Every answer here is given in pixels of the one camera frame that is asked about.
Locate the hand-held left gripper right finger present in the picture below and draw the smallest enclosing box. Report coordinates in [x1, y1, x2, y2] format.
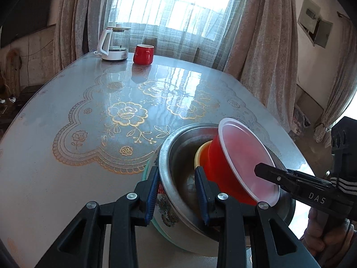
[194, 166, 321, 268]

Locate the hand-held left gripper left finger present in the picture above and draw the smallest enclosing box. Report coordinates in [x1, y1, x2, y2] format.
[28, 166, 161, 268]

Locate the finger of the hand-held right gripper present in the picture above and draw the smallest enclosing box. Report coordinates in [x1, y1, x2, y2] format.
[254, 163, 332, 193]

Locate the teal round plate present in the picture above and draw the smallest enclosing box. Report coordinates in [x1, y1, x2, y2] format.
[142, 156, 224, 256]

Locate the red plastic bowl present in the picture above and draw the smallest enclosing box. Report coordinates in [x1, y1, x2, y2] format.
[201, 117, 280, 205]

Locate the stainless steel bowl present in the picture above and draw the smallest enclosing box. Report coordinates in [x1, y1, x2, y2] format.
[158, 123, 296, 242]

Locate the yellow plastic bowl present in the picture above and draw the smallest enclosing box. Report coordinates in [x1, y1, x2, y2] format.
[194, 141, 214, 174]

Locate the person's right hand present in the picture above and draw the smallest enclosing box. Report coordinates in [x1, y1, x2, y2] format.
[300, 207, 357, 268]

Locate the black white striped band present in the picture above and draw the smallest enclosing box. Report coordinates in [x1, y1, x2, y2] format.
[330, 176, 357, 196]

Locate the beige side curtain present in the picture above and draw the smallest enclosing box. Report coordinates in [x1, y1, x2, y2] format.
[312, 14, 357, 146]

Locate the beige patterned curtain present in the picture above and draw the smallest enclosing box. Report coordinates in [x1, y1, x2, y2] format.
[220, 0, 299, 134]
[53, 0, 112, 73]

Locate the red mug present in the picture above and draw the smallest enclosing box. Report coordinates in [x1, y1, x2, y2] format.
[133, 44, 155, 65]

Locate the white glass electric kettle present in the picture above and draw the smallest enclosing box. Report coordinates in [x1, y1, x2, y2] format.
[93, 25, 131, 61]

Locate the white sheer curtain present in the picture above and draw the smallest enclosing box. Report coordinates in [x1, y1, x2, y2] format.
[107, 0, 246, 67]

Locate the barred window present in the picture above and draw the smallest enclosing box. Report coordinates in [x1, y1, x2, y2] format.
[112, 0, 237, 34]

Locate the black flat television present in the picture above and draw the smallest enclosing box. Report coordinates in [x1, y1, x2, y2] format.
[0, 0, 56, 48]

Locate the grey wall electrical box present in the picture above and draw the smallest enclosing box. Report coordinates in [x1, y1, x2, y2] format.
[297, 0, 334, 48]

